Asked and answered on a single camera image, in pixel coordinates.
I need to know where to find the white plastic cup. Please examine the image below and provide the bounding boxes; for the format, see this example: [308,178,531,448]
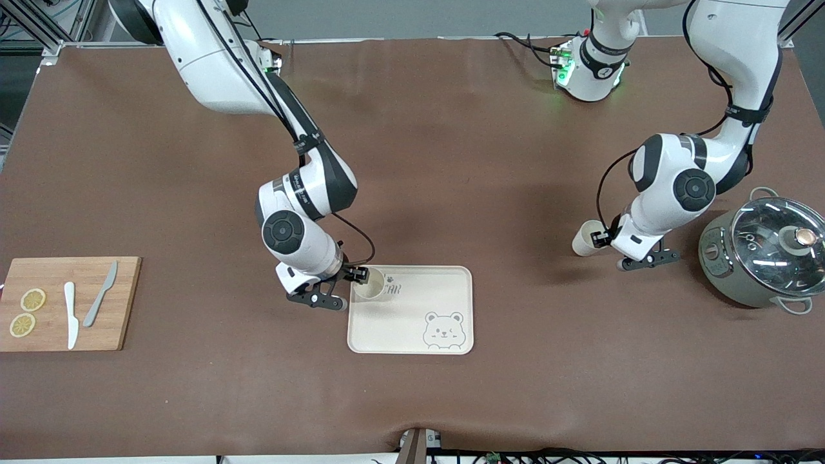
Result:
[353,267,388,301]
[572,220,607,258]

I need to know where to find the beige tray with bear print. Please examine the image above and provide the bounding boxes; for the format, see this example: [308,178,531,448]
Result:
[347,265,474,355]

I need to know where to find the grey electric cooking pot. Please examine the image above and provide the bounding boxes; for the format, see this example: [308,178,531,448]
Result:
[698,187,814,315]

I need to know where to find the glass pot lid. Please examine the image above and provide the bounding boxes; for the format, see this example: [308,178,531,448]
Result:
[730,197,825,297]

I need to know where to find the brown table mat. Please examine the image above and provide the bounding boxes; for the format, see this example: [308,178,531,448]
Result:
[0,37,825,456]

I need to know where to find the wooden cutting board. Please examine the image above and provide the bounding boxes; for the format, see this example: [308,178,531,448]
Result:
[0,256,142,353]

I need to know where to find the grey plastic knife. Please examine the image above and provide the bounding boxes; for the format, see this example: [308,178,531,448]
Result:
[82,261,119,328]

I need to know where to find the white plastic knife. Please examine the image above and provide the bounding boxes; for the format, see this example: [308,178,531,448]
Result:
[63,282,80,350]

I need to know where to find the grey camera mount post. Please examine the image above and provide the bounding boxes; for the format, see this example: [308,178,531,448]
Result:
[400,427,444,464]

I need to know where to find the black base cables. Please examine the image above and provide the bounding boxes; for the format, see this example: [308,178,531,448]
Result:
[494,30,569,69]

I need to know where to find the aluminium frame profile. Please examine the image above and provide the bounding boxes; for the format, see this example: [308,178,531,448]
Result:
[0,0,65,65]

